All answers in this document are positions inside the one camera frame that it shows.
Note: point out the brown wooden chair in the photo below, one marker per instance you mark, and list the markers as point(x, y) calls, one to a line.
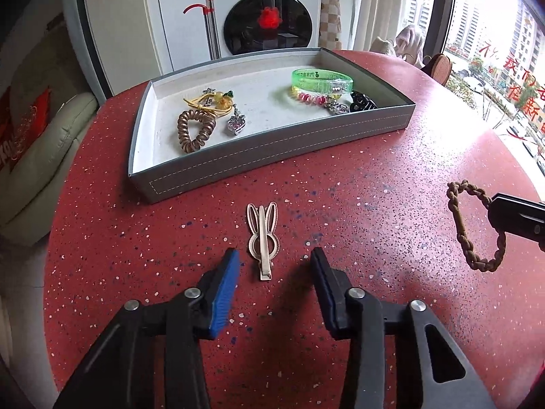
point(438, 68)

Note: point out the black hair claw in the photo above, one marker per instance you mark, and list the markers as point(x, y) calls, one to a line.
point(362, 102)

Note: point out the pale pink garment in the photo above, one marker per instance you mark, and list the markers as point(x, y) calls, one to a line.
point(411, 44)

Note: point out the green translucent bangle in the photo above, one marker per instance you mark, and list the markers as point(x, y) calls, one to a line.
point(315, 79)

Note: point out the beige bunny hair clip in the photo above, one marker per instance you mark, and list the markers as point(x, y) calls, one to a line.
point(264, 260)

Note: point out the cream leather sofa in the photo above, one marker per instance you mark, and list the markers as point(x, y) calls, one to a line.
point(42, 157)

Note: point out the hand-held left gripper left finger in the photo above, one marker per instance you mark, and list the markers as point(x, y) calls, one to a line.
point(223, 298)

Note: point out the silver star hair clip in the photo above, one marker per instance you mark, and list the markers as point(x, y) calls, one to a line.
point(337, 106)

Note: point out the white curtain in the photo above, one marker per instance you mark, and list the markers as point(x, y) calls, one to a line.
point(385, 4)

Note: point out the red window decals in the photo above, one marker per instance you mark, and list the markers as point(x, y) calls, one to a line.
point(519, 85)

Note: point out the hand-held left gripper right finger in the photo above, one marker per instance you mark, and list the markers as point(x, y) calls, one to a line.
point(325, 298)

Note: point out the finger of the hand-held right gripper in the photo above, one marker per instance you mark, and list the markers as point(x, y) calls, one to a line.
point(526, 234)
point(521, 211)

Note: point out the silver heart crown pendant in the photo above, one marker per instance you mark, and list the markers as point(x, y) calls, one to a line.
point(237, 125)

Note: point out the grey tray box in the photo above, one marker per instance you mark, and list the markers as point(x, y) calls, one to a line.
point(255, 157)

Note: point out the red printed cushion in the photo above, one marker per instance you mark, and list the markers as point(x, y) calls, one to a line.
point(25, 128)

